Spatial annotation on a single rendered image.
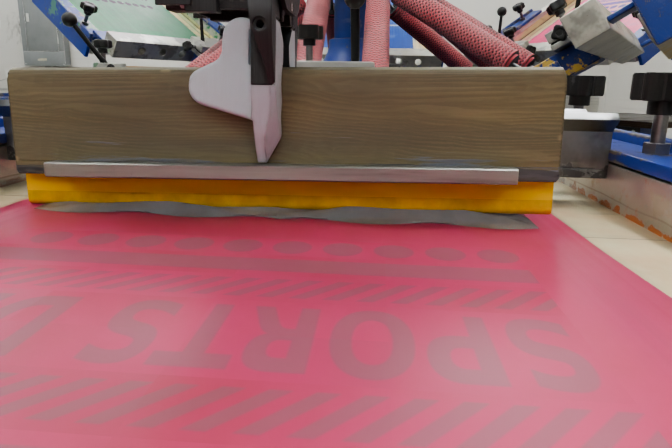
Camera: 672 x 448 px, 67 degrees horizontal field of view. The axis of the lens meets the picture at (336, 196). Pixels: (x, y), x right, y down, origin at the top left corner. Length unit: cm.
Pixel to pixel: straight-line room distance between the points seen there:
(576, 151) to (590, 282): 19
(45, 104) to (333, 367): 30
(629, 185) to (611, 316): 20
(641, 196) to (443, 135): 15
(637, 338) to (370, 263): 13
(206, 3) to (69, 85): 12
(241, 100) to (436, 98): 13
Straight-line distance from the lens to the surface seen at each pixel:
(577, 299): 26
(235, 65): 34
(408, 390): 17
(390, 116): 35
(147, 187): 40
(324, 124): 35
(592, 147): 46
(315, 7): 108
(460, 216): 37
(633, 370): 21
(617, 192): 45
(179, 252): 30
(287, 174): 34
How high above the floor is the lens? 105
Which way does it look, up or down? 13 degrees down
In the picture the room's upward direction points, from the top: 1 degrees clockwise
